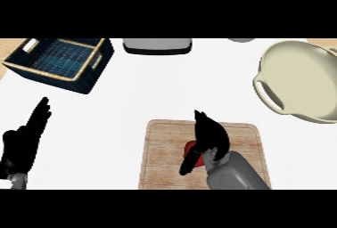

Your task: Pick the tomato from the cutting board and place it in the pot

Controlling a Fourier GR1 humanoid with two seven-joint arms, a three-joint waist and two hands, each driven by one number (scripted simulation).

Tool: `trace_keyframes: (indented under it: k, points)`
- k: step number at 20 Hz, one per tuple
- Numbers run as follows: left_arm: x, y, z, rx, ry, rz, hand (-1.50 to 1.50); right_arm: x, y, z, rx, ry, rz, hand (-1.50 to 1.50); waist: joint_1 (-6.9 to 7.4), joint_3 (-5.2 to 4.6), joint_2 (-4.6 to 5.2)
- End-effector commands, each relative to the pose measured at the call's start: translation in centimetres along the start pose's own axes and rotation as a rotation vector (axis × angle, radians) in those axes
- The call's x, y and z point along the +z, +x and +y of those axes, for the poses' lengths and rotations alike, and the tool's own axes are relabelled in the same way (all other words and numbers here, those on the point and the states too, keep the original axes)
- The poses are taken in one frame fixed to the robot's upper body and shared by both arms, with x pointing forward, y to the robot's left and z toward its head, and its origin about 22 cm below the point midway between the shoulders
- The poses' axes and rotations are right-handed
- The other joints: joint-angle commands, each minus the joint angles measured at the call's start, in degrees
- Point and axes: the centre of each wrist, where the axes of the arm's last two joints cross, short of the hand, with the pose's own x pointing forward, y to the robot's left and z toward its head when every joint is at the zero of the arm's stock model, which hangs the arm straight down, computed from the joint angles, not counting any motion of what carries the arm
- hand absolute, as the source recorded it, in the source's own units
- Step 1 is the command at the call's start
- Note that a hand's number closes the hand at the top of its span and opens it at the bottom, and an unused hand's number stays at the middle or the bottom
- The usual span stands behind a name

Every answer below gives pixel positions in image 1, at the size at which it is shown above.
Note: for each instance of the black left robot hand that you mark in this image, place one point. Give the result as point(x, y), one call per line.
point(21, 142)

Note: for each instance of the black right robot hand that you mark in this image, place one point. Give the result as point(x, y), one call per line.
point(212, 133)

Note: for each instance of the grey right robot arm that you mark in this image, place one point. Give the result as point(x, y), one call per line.
point(233, 173)

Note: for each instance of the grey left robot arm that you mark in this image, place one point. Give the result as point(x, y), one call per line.
point(19, 181)

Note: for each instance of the red tomato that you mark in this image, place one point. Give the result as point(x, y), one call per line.
point(190, 149)

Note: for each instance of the pale wooden cutting board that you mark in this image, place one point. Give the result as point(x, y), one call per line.
point(166, 154)

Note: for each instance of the dark blue wicker basket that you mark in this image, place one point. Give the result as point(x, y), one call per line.
point(61, 59)

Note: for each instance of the grey and black appliance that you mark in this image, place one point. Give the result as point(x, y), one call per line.
point(157, 46)

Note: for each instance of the small grey round object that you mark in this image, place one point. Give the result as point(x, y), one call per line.
point(240, 39)

